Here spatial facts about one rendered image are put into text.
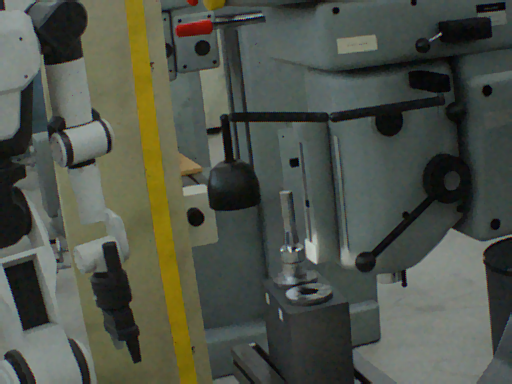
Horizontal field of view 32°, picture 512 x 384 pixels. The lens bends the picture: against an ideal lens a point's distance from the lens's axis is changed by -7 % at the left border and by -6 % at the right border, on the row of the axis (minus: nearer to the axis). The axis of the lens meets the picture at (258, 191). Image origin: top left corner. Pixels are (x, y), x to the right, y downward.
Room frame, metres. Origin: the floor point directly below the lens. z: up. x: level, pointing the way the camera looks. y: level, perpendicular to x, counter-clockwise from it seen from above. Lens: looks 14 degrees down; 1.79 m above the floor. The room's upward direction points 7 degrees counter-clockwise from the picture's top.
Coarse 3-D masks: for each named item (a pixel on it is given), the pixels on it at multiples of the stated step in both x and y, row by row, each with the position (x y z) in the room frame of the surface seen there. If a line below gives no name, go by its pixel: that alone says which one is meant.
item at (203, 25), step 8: (256, 16) 1.43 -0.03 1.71; (264, 16) 1.43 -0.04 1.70; (184, 24) 1.40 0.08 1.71; (192, 24) 1.40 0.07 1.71; (200, 24) 1.40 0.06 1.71; (208, 24) 1.40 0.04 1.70; (216, 24) 1.41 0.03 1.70; (224, 24) 1.41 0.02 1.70; (232, 24) 1.42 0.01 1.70; (240, 24) 1.42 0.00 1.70; (248, 24) 1.43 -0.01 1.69; (176, 32) 1.39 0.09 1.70; (184, 32) 1.39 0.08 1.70; (192, 32) 1.39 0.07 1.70; (200, 32) 1.40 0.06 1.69; (208, 32) 1.40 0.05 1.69
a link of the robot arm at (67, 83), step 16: (64, 64) 1.95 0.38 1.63; (80, 64) 1.97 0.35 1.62; (48, 80) 1.97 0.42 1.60; (64, 80) 1.95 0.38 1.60; (80, 80) 1.97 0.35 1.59; (64, 96) 1.95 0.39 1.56; (80, 96) 1.96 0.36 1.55; (64, 112) 1.95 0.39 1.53; (80, 112) 1.96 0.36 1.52; (96, 112) 2.00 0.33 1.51; (48, 128) 1.97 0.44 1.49; (64, 128) 1.97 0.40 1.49; (64, 144) 1.91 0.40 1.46; (112, 144) 1.98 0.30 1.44; (64, 160) 1.91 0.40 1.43
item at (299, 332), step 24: (264, 288) 1.80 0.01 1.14; (288, 288) 1.75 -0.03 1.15; (312, 288) 1.71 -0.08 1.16; (264, 312) 1.83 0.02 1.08; (288, 312) 1.63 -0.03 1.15; (312, 312) 1.63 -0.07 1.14; (336, 312) 1.64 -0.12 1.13; (288, 336) 1.64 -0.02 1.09; (312, 336) 1.63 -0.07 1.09; (336, 336) 1.64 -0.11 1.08; (288, 360) 1.66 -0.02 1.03; (312, 360) 1.63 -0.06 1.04; (336, 360) 1.64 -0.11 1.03
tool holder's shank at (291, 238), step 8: (280, 192) 1.79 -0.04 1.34; (288, 192) 1.78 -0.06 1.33; (280, 200) 1.79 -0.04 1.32; (288, 200) 1.78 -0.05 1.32; (288, 208) 1.78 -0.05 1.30; (288, 216) 1.78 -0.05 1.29; (288, 224) 1.78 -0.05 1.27; (288, 232) 1.78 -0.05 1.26; (296, 232) 1.79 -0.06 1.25; (288, 240) 1.78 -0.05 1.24; (296, 240) 1.78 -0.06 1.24
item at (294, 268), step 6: (282, 258) 1.78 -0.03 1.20; (288, 258) 1.77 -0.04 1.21; (294, 258) 1.77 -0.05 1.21; (300, 258) 1.77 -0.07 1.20; (282, 264) 1.78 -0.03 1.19; (288, 264) 1.77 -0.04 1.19; (294, 264) 1.77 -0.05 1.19; (300, 264) 1.77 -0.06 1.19; (288, 270) 1.77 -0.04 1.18; (294, 270) 1.77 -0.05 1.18; (300, 270) 1.77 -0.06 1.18; (288, 276) 1.77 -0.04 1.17; (294, 276) 1.77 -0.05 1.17; (300, 276) 1.77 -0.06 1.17
